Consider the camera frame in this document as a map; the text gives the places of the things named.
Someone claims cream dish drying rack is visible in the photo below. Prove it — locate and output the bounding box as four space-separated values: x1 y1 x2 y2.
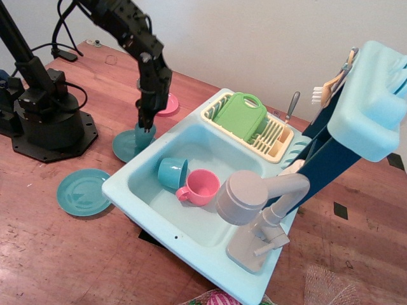
200 91 294 163

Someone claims teal mug in sink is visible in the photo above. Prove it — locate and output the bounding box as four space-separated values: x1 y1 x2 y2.
158 158 188 189

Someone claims dark blue shelf support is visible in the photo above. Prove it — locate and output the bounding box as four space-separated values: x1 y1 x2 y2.
295 88 361 208

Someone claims grey handled toy knife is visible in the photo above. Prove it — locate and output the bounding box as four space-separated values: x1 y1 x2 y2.
285 91 301 124

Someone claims light blue shelf top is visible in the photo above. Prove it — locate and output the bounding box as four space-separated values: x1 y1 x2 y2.
328 41 406 162

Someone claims teal plate front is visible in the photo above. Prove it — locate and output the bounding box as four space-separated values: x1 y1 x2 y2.
56 168 111 217

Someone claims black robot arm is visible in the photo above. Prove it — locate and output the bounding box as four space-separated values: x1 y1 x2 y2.
1 1 172 163

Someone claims green plastic cutting board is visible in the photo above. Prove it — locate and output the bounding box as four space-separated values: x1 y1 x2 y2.
213 92 267 142

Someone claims black clamp foot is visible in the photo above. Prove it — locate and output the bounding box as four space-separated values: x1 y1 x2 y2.
52 48 78 62

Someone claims grey toy faucet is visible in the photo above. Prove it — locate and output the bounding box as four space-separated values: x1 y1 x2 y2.
216 170 310 273

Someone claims white mesh net bag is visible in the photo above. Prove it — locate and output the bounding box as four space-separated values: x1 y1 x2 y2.
304 265 361 304

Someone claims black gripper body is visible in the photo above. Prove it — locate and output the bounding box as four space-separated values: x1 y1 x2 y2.
135 52 172 123

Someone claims dark teal saucer plate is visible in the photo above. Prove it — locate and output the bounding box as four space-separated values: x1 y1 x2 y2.
112 130 143 163

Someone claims light blue toy sink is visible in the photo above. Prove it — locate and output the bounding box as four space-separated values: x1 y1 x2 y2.
101 88 314 305

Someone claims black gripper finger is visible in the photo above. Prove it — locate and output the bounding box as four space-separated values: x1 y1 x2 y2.
139 115 154 133

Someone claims teal plastic tumbler cup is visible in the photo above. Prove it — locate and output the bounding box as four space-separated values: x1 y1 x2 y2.
134 123 156 150

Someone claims white bristle dish brush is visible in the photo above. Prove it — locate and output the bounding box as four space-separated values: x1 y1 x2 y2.
311 73 342 108

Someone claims pink plastic plate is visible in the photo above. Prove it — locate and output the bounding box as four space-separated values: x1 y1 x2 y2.
157 93 179 117

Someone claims pink mug in sink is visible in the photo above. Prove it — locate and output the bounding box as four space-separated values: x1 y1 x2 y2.
176 168 220 207

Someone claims pink white mesh ball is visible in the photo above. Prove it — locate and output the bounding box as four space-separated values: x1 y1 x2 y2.
207 292 240 305

